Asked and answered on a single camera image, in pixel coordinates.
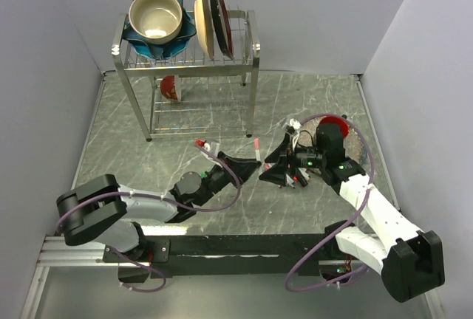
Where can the blue wavy bowl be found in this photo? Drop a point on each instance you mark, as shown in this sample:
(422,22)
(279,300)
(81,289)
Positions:
(161,51)

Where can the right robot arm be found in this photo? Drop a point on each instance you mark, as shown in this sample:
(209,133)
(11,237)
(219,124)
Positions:
(409,260)

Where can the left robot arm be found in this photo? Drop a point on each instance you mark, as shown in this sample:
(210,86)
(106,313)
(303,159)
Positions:
(106,211)

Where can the green black marker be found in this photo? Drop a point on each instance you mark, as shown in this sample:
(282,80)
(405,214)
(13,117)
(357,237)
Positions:
(301,178)

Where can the dark red plate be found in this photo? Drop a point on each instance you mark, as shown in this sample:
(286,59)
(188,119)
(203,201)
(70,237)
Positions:
(222,27)

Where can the small red patterned bowl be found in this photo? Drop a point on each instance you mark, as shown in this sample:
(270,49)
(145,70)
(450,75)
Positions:
(171,88)

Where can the thin pink pen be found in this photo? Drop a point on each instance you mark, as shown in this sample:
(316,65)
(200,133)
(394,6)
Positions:
(258,154)

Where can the cream plate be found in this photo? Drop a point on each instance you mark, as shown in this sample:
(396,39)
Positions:
(203,23)

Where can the speckled grey plate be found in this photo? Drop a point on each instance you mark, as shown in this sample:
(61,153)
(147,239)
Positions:
(354,147)

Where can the black capped marker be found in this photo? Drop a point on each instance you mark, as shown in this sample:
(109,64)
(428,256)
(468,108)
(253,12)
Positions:
(292,185)

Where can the steel dish rack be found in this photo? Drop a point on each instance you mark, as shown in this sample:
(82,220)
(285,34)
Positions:
(218,97)

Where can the aluminium frame rail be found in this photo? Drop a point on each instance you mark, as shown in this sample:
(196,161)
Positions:
(161,249)

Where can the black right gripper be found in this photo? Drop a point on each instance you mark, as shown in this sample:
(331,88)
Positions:
(284,156)

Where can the red cup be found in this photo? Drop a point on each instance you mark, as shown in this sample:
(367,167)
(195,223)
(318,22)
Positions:
(339,121)

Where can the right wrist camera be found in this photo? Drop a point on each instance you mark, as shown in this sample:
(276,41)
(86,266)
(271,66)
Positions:
(293,128)

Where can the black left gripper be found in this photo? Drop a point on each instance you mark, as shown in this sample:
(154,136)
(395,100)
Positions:
(247,166)

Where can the beige ceramic bowl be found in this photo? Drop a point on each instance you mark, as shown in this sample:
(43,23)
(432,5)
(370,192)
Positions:
(157,21)

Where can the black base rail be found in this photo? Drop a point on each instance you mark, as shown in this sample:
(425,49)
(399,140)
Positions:
(223,266)

